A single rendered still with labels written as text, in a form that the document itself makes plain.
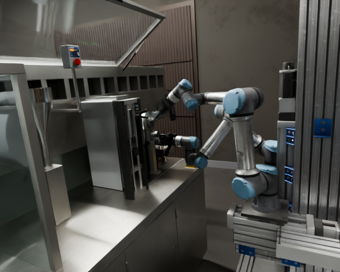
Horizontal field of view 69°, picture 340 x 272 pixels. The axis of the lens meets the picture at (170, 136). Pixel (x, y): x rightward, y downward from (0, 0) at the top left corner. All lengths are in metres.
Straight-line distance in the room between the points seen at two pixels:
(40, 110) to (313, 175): 1.38
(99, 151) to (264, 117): 2.95
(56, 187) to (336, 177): 1.39
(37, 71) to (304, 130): 1.44
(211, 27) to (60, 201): 3.48
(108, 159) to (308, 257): 1.13
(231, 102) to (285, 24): 2.90
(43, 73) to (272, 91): 3.16
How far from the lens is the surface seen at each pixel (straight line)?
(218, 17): 4.19
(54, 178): 1.27
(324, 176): 1.55
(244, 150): 1.24
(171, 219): 1.56
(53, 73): 1.60
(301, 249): 1.39
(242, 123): 1.22
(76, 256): 1.10
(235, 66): 4.05
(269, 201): 1.42
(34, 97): 1.18
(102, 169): 1.59
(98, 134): 1.53
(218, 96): 1.48
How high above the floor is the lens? 1.52
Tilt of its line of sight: 13 degrees down
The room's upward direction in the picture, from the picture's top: 4 degrees counter-clockwise
